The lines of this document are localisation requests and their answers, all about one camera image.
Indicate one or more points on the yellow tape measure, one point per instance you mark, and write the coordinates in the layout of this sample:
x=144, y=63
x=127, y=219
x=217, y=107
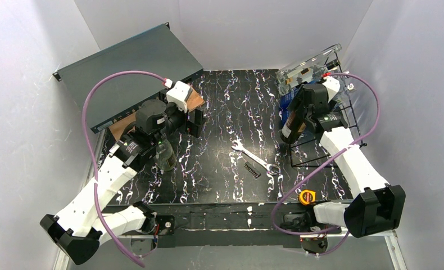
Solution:
x=307, y=197

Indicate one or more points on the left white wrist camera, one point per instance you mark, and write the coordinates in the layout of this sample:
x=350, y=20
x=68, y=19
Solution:
x=178, y=93

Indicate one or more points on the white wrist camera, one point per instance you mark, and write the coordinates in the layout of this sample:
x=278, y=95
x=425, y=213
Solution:
x=178, y=93
x=332, y=85

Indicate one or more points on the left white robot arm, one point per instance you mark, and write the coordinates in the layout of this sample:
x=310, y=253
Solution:
x=79, y=229

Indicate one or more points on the silver combination wrench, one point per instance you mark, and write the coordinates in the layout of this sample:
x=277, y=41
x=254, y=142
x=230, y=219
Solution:
x=271, y=169

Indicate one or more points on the clear round glass bottle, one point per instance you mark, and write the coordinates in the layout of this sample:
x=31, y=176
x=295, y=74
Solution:
x=326, y=55

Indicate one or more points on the grey metal electronics box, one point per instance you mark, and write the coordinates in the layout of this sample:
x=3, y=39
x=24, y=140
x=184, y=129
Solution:
x=156, y=50

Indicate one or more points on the blue square bottle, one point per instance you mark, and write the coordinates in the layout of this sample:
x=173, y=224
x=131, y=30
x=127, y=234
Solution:
x=287, y=97
x=340, y=100

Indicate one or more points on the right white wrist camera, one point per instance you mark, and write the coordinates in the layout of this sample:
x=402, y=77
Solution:
x=332, y=85

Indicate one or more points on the dark green wine bottle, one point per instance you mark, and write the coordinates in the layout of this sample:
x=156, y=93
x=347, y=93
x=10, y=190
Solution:
x=292, y=129

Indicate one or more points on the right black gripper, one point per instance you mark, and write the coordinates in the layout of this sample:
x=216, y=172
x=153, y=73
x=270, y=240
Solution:
x=303, y=98

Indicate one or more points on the brown wooden board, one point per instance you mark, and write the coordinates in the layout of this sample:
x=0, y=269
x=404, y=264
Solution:
x=194, y=101

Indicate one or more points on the clear square labelled bottle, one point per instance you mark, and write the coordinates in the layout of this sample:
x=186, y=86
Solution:
x=284, y=74

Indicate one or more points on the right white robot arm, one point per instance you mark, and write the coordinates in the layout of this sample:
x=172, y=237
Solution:
x=377, y=206

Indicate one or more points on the black wire wine rack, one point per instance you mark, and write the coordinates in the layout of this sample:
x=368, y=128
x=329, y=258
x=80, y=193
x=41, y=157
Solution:
x=314, y=134

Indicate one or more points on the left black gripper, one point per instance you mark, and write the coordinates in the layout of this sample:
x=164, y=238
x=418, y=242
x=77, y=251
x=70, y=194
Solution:
x=194, y=121

